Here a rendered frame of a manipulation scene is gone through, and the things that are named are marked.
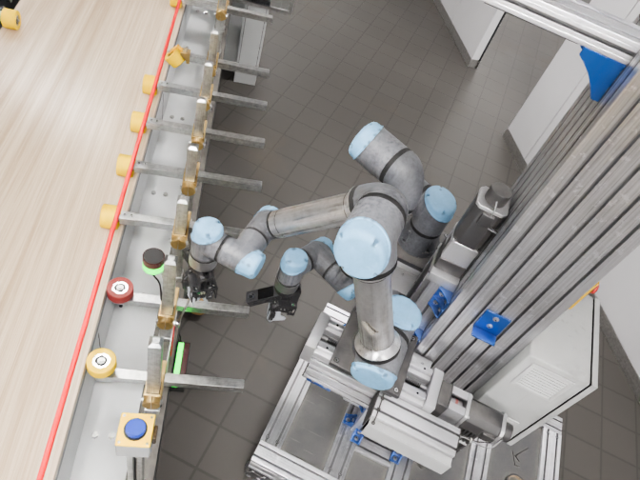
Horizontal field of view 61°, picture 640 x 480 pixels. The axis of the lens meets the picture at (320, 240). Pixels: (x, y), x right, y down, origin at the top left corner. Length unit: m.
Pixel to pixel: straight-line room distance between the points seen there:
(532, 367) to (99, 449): 1.31
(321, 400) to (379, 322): 1.24
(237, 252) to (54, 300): 0.66
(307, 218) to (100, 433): 0.99
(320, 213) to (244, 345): 1.55
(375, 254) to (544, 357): 0.75
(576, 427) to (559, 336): 1.61
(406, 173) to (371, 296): 0.37
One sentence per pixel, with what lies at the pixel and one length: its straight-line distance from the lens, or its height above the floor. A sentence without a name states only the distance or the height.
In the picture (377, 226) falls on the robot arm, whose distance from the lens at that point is 1.08.
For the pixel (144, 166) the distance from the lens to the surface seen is 2.07.
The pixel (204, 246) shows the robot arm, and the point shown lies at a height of 1.32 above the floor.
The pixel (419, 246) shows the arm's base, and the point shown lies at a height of 1.09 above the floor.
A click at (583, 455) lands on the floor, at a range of 3.26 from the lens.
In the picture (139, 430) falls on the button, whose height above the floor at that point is 1.23.
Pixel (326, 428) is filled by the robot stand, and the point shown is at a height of 0.21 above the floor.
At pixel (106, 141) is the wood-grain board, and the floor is 0.90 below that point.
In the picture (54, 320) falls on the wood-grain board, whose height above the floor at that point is 0.90.
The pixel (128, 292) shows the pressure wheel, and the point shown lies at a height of 0.91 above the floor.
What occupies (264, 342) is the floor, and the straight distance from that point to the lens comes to 2.77.
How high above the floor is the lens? 2.40
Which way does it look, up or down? 48 degrees down
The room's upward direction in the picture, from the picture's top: 22 degrees clockwise
